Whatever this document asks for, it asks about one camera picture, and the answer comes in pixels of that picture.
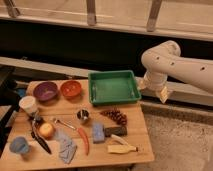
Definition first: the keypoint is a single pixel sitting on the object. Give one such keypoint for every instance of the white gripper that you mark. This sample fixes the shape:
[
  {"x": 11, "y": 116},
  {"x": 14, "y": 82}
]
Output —
[{"x": 155, "y": 82}]

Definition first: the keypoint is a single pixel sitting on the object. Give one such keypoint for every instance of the blue sponge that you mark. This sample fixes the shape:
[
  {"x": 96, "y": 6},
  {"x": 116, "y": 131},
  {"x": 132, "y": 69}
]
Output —
[{"x": 98, "y": 133}]

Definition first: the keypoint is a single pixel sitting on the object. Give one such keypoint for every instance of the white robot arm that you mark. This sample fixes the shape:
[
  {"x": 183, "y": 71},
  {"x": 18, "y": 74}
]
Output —
[{"x": 164, "y": 60}]

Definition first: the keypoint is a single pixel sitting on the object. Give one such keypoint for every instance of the green plastic tray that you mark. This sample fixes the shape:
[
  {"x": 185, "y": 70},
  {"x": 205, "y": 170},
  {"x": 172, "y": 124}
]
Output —
[{"x": 113, "y": 87}]

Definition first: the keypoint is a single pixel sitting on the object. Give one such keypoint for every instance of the brown pine cone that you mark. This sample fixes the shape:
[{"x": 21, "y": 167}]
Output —
[{"x": 116, "y": 115}]

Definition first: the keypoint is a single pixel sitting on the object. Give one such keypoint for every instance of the dark rectangular block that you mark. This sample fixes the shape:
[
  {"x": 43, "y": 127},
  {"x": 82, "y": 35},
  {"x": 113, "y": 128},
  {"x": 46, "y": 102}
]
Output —
[{"x": 119, "y": 131}]

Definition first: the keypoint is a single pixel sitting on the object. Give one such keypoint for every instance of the white stick utensil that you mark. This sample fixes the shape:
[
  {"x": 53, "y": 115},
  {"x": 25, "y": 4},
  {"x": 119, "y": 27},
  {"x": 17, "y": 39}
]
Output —
[{"x": 119, "y": 139}]

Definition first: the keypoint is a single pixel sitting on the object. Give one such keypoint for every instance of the small metal cup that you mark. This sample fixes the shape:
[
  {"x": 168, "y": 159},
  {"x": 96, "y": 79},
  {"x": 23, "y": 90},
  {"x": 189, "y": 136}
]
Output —
[{"x": 83, "y": 115}]

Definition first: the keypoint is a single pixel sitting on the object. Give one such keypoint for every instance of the orange bowl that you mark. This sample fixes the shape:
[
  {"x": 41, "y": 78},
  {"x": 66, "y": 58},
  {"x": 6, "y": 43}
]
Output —
[{"x": 71, "y": 89}]

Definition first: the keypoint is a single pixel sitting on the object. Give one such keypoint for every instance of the orange chili pepper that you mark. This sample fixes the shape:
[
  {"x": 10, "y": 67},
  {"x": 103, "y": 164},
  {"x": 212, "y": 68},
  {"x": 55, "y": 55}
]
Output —
[{"x": 84, "y": 137}]

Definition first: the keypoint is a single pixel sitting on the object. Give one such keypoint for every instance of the metal spoon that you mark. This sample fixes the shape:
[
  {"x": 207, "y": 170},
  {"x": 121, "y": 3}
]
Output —
[{"x": 55, "y": 120}]

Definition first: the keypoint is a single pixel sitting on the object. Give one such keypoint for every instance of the grey folded cloth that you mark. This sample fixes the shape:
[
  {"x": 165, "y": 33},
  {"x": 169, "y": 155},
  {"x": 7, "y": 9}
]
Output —
[{"x": 67, "y": 146}]

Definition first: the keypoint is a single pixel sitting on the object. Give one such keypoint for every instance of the wooden cutting board table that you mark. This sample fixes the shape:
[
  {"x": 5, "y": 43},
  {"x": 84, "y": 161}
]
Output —
[{"x": 65, "y": 110}]

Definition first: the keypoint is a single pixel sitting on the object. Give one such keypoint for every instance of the purple bowl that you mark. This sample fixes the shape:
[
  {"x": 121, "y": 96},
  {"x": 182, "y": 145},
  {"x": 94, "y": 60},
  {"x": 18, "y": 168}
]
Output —
[{"x": 45, "y": 91}]

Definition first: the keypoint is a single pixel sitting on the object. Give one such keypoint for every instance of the yellow apple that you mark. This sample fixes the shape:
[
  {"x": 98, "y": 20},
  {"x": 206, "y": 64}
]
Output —
[{"x": 46, "y": 130}]

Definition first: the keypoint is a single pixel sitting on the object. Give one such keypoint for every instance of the white paper cup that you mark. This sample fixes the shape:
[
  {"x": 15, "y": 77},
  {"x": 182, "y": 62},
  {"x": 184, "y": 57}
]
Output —
[{"x": 29, "y": 105}]

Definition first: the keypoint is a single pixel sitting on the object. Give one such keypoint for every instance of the blue plastic cup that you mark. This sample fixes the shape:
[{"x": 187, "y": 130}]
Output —
[{"x": 19, "y": 146}]

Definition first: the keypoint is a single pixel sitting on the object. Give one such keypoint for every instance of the black handled tool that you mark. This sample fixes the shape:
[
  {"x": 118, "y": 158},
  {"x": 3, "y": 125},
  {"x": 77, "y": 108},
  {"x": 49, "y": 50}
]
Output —
[{"x": 37, "y": 137}]

